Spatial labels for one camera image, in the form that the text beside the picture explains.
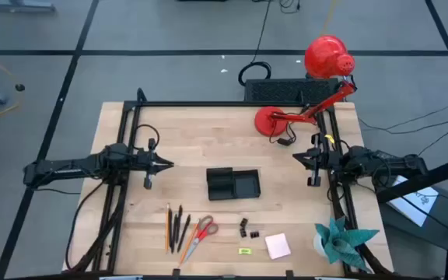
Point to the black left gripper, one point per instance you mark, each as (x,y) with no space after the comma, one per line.
(146,161)

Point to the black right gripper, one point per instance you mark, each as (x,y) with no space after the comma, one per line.
(327,161)

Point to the black mesh desk organizer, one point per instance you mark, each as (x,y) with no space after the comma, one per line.
(247,184)

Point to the orange-yellow wooden pencil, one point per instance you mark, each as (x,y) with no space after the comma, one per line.
(189,243)
(167,229)

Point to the black binder clip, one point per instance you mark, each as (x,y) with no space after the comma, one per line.
(254,234)
(242,232)
(244,222)

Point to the pink sticky note pad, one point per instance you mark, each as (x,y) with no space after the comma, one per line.
(277,246)

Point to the yellow-green eraser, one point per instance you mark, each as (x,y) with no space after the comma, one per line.
(245,251)

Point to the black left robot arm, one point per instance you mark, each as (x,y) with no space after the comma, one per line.
(72,167)

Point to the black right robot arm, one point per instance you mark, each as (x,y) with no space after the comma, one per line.
(383,163)

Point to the yellow tape tag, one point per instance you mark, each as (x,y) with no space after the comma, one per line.
(329,138)

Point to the black perforated metal case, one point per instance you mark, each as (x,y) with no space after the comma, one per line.
(286,91)

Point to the green plant in white pot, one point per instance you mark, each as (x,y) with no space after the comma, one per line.
(340,245)

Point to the red desk lamp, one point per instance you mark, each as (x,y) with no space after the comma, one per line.
(327,56)

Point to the white paper sheet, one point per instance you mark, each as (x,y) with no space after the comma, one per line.
(414,202)

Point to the black metal bar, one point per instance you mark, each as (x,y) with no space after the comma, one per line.
(422,179)

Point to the black round floor puck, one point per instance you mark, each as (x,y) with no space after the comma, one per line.
(19,87)

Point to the black aluminium table frame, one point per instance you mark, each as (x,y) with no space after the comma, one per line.
(208,103)

